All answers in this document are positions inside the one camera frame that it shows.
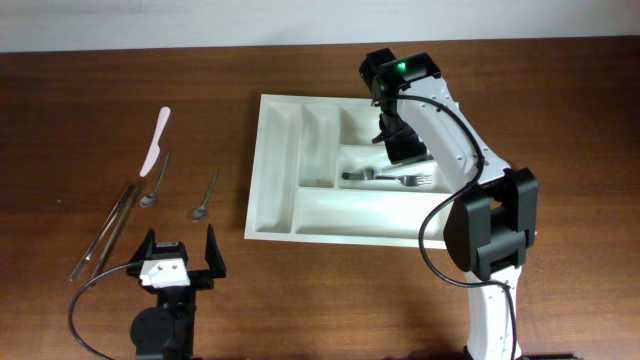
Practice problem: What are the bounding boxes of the white plastic cutlery tray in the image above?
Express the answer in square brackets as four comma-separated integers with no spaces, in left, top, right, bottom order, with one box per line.
[244,94,452,248]

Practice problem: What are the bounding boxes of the small teaspoon near knife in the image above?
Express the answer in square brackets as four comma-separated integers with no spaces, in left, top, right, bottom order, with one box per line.
[139,152,171,208]

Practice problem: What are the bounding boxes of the right black cable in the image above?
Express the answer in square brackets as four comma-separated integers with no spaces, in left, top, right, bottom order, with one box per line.
[371,94,518,360]

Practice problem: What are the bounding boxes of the left black cable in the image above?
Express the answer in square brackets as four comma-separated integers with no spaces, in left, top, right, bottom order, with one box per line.
[67,263,136,360]

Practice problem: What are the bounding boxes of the black cable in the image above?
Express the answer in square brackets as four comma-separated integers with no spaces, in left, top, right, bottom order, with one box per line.
[371,94,518,360]
[67,263,136,360]

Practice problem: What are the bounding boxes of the steel fork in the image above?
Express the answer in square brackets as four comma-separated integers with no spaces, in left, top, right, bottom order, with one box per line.
[373,175,433,187]
[341,155,433,180]

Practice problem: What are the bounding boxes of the long metal tongs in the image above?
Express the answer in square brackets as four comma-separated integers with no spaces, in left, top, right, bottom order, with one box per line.
[69,184,135,282]

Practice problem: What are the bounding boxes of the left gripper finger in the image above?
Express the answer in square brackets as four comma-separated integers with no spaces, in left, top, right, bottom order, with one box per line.
[205,224,227,279]
[130,229,156,263]

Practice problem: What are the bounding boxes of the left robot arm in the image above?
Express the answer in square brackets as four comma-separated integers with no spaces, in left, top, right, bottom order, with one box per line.
[127,226,227,360]

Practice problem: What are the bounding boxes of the pink plastic knife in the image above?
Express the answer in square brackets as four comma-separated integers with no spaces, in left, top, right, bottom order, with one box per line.
[139,106,171,178]

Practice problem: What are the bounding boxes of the small teaspoon near tray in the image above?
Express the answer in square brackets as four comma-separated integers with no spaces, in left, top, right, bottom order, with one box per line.
[191,169,219,222]

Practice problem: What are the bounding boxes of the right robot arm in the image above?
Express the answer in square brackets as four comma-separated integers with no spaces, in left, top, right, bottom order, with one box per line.
[359,48,538,359]

